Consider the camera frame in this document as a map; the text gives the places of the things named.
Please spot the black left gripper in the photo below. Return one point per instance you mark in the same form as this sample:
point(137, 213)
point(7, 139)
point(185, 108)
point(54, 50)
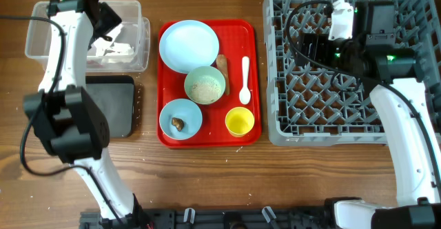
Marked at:
point(111, 19)

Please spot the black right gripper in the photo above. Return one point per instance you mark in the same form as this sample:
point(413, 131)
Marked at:
point(318, 42)

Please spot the white napkin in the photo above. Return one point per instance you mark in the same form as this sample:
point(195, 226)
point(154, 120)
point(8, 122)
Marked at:
point(108, 50)

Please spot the light blue plate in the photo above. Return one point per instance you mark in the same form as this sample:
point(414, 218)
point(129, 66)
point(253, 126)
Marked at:
point(187, 45)

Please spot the brown sweet potato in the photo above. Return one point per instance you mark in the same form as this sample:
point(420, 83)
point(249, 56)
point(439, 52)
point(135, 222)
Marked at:
point(221, 63)

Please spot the yellow cup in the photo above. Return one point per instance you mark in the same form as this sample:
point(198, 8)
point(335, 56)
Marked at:
point(239, 121)

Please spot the green bowl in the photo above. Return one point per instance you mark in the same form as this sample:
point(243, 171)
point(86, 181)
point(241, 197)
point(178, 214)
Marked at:
point(204, 72)

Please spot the pile of rice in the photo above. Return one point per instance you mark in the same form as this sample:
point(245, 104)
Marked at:
point(205, 91)

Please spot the small blue bowl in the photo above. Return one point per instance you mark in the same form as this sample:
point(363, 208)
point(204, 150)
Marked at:
point(185, 110)

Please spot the brown food scrap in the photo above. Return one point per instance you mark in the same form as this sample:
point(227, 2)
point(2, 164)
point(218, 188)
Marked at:
point(178, 123)

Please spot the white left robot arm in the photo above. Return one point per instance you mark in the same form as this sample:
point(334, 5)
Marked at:
point(67, 121)

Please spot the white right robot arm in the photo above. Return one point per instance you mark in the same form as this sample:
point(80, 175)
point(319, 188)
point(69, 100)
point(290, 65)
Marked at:
point(362, 43)

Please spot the grey dishwasher rack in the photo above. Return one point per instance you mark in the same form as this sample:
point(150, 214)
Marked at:
point(310, 106)

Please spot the clear plastic storage bin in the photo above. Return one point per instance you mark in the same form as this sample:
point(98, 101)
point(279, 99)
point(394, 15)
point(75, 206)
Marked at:
point(136, 32)

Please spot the black rectangular tray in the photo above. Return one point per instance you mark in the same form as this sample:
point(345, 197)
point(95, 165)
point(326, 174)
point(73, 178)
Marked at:
point(114, 95)

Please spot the white plastic spoon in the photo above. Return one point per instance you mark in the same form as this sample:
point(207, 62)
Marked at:
point(245, 93)

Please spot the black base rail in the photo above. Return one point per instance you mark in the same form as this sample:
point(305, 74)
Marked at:
point(299, 217)

